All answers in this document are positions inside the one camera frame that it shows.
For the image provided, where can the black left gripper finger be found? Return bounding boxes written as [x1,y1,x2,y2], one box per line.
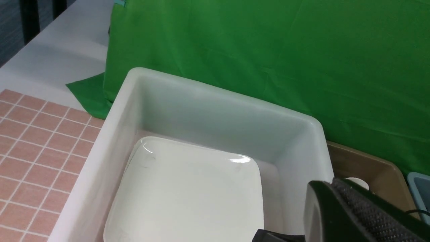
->
[252,177,430,242]

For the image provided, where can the large white rice plate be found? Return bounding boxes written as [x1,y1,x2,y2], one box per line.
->
[103,136,264,242]

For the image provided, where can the white spoon top horizontal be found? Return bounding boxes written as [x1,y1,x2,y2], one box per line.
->
[341,177,370,191]

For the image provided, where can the olive brown spoon bin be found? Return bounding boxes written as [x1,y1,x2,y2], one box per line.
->
[327,141,416,212]

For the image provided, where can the large translucent white bin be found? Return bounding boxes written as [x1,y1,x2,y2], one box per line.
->
[48,68,334,242]

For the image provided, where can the blue chopstick bin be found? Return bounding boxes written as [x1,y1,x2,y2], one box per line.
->
[407,172,430,225]

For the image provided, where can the green backdrop cloth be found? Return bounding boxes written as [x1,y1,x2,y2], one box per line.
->
[67,0,430,175]

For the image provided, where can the pink checkered tablecloth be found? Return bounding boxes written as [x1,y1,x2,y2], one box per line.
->
[0,89,103,242]

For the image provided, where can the dark chair legs background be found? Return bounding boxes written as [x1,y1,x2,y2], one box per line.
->
[18,0,67,45]

